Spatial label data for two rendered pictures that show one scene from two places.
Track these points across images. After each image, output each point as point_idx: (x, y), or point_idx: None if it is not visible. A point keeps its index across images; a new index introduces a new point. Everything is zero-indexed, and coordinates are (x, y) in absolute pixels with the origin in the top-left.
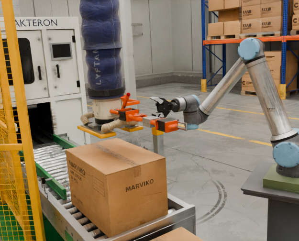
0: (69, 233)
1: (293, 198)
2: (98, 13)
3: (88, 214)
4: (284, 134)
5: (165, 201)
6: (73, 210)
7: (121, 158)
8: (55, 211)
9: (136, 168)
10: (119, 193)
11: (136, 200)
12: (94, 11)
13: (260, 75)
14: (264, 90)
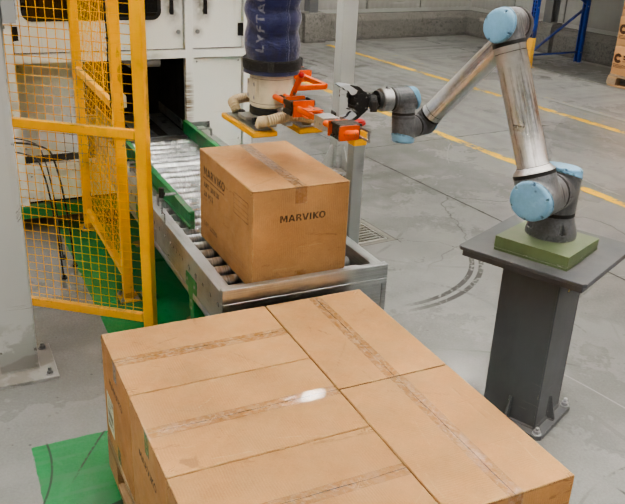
0: (192, 274)
1: (529, 269)
2: None
3: (223, 253)
4: (532, 169)
5: (341, 249)
6: (203, 245)
7: (281, 173)
8: (175, 242)
9: (300, 190)
10: (269, 223)
11: (295, 238)
12: None
13: (510, 71)
14: (513, 95)
